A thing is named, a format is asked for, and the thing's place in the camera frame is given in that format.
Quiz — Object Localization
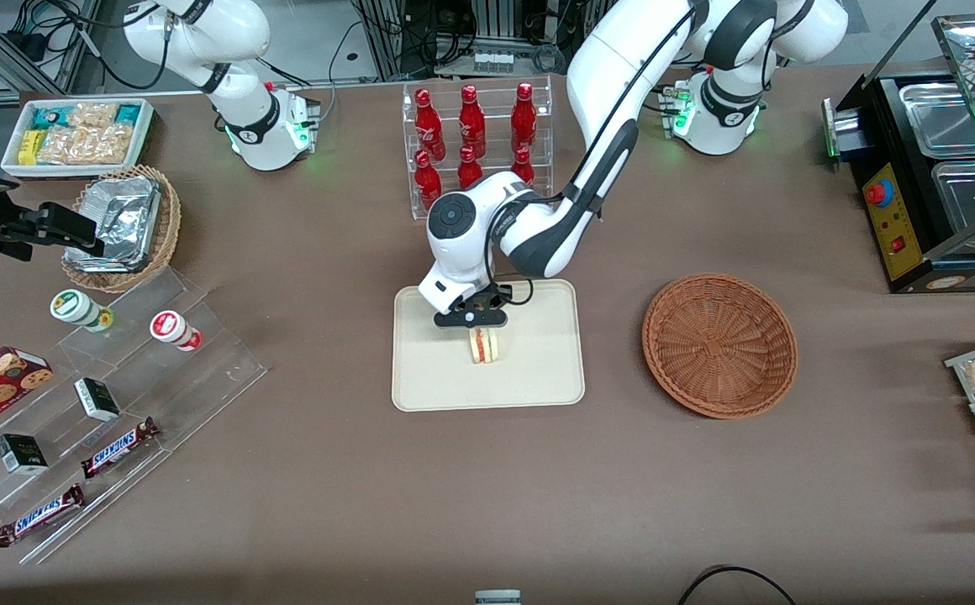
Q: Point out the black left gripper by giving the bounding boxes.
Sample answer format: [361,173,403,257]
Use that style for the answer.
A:
[435,285,513,339]

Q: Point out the triangle sandwich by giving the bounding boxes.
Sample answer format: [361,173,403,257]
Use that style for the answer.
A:
[470,327,503,365]

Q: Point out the beige plastic tray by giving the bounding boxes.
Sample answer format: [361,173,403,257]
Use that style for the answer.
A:
[392,279,587,413]

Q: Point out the light wicker basket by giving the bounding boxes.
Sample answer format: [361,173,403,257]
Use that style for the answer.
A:
[61,164,182,294]

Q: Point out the round brown wicker basket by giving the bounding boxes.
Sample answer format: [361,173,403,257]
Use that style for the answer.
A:
[641,273,798,420]

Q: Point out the white rectangular snack bin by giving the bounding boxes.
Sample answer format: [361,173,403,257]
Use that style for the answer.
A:
[0,97,155,180]

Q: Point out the silver foil containers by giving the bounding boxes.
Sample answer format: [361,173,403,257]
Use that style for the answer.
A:
[64,176,161,273]

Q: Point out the green capped white bottle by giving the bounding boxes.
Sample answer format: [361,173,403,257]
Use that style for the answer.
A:
[50,288,115,334]

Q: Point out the large clear cracker bag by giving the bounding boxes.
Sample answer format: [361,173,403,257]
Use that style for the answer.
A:
[38,124,138,166]

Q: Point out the small clear cracker bag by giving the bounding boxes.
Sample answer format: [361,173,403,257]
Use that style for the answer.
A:
[67,102,119,129]

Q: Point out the red capped white bottle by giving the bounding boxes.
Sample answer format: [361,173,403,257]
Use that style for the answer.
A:
[149,309,203,353]

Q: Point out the small black carton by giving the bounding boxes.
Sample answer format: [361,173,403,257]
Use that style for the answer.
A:
[73,376,122,423]
[0,433,50,476]

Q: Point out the clear acrylic tiered display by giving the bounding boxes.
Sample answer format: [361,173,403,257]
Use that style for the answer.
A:
[0,267,269,566]

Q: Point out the Snickers chocolate bar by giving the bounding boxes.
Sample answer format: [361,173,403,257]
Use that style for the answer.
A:
[80,416,161,481]
[0,483,87,550]

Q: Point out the clear acrylic bottle rack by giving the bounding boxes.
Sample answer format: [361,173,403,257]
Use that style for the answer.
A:
[401,76,555,222]

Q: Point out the black food warmer appliance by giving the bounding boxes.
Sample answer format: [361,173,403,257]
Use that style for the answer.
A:
[821,13,975,295]

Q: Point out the light grey left wrist camera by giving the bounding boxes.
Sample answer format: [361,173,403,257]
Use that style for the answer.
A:
[418,265,489,318]

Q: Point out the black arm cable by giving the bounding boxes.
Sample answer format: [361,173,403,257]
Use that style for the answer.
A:
[487,0,700,306]

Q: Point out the black floor cable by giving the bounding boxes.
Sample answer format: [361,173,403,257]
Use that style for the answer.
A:
[676,565,800,605]

